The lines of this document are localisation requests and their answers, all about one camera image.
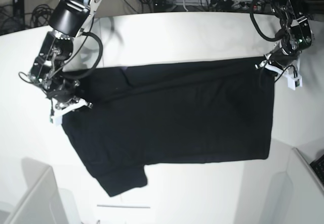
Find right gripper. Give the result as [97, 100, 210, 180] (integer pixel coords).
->
[45, 79, 93, 118]

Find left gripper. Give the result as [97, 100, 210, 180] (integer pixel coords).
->
[255, 51, 301, 82]

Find black T-shirt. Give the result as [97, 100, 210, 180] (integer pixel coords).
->
[62, 57, 275, 197]

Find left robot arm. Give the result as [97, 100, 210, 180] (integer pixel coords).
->
[250, 0, 313, 90]

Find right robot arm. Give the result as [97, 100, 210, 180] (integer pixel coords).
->
[18, 0, 103, 123]

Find white power strip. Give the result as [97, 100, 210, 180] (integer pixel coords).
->
[167, 0, 252, 12]

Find white partition panel left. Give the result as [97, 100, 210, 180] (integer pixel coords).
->
[1, 158, 81, 223]

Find white partition panel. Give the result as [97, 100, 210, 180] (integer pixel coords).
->
[1, 158, 81, 223]
[268, 147, 324, 224]

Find black keyboard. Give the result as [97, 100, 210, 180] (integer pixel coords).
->
[310, 155, 324, 184]

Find white partition panel right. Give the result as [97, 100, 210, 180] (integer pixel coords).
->
[268, 147, 324, 224]

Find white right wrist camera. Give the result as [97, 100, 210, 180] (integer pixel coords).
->
[50, 114, 63, 126]

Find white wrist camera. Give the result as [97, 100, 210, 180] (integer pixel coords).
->
[50, 114, 63, 126]
[287, 76, 303, 91]

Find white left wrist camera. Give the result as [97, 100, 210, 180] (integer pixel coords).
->
[287, 76, 303, 91]

